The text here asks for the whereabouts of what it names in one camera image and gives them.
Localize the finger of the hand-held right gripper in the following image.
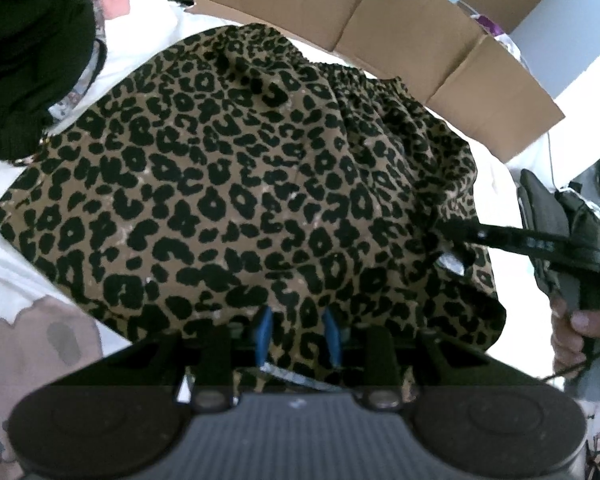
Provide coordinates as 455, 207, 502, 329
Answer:
432, 217, 600, 282

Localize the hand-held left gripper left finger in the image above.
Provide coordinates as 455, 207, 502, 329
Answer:
125, 306, 276, 408

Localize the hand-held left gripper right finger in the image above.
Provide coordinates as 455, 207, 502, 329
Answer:
322, 307, 462, 408

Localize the leopard print garment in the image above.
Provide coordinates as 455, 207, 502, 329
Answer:
0, 22, 508, 396

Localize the person's right hand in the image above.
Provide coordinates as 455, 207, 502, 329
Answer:
551, 296, 600, 376

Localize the white purple printed cloth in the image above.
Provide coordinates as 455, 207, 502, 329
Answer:
472, 12, 523, 58

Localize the flattened cardboard box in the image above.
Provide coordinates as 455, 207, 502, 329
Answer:
172, 0, 566, 163

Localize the white printed blanket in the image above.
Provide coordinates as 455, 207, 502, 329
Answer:
0, 0, 561, 480

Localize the black garment with patterned lining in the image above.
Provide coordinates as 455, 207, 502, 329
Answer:
0, 0, 108, 163

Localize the black cable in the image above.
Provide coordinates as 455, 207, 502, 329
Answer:
549, 332, 600, 382

